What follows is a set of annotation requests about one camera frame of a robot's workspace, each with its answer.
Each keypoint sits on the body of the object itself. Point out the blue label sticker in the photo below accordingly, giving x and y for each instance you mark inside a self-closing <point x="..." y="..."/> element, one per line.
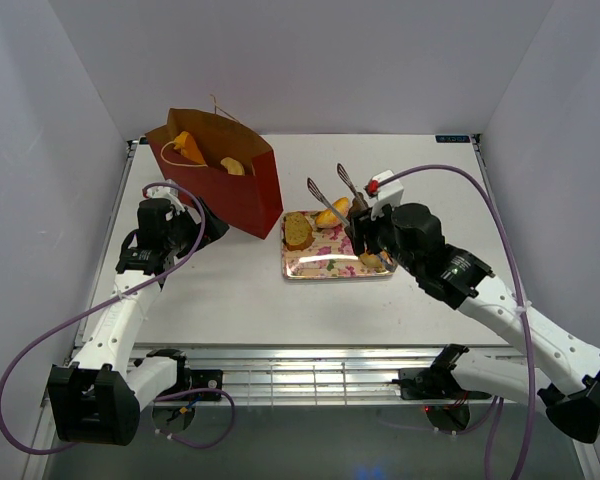
<point x="452" y="139"/>

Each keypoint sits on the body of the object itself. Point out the toast slice bread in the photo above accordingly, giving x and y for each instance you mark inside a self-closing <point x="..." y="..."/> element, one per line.
<point x="298" y="232"/>

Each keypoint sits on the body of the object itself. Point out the braided twisted bread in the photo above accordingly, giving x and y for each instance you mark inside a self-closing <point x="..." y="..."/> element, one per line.
<point x="187" y="147"/>

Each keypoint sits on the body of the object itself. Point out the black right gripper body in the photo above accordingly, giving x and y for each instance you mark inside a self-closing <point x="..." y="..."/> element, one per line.
<point x="381" y="218"/>

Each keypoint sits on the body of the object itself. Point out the brown chocolate figure bread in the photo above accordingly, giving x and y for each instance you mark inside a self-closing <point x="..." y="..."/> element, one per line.
<point x="358" y="203"/>

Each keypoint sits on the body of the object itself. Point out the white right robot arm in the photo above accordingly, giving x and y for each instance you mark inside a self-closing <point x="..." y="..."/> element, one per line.
<point x="562" y="376"/>

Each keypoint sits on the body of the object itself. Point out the floral serving tray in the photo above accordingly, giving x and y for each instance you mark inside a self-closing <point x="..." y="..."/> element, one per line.
<point x="330" y="257"/>

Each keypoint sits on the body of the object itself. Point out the aluminium frame rail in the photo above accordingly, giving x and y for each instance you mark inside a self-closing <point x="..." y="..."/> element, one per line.
<point x="347" y="376"/>

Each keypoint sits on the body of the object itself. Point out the red paper bag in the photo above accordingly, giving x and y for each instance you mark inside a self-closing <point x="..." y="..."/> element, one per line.
<point x="251" y="203"/>

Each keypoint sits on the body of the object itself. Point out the large orange muffin bread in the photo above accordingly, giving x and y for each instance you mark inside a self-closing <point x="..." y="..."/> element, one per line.
<point x="233" y="166"/>

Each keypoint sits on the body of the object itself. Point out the small oval bread roll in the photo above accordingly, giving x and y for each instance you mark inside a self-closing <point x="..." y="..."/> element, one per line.
<point x="331" y="218"/>

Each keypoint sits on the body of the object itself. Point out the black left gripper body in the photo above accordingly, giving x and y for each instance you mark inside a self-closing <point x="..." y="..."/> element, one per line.
<point x="184" y="233"/>

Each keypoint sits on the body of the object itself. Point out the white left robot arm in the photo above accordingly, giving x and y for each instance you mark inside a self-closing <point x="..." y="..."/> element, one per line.
<point x="117" y="320"/>

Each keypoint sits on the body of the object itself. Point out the round scored bun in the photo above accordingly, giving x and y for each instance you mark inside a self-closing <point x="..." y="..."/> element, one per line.
<point x="375" y="261"/>

